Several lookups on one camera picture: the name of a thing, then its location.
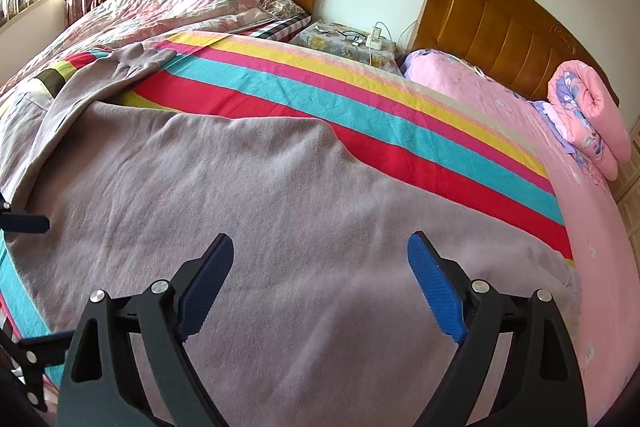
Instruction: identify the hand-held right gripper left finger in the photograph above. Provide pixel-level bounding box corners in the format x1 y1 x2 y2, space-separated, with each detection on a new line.
56 233 235 427

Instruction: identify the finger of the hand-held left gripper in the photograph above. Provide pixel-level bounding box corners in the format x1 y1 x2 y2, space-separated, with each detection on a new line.
0 202 51 236
0 330 77 414

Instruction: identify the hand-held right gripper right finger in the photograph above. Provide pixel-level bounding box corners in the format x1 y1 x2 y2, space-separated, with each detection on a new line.
407 231 587 427

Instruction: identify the lavender towel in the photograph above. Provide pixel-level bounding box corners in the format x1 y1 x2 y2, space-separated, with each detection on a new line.
0 43 583 427

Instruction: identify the pink bedsheet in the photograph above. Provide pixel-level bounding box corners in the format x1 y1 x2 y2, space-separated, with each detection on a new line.
400 49 637 427

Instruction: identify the purple pillow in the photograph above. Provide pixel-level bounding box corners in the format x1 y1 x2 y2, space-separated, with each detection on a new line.
530 99 577 156

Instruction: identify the striped colourful blanket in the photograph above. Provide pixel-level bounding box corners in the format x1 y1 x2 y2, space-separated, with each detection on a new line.
0 31 576 358

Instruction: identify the rolled pink quilt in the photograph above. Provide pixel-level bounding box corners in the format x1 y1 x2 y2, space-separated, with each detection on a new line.
546 61 632 182

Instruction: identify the floral pink quilt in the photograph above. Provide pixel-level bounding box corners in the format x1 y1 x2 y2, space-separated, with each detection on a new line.
0 0 311 95

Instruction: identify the carved wooden headboard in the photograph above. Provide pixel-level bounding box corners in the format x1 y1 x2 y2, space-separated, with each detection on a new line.
407 0 621 108

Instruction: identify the plaid bedsheet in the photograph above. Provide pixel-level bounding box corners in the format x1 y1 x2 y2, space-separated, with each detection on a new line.
250 13 314 43

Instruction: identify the nightstand with floral cloth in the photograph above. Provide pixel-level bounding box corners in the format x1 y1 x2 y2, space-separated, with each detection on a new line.
290 21 401 75

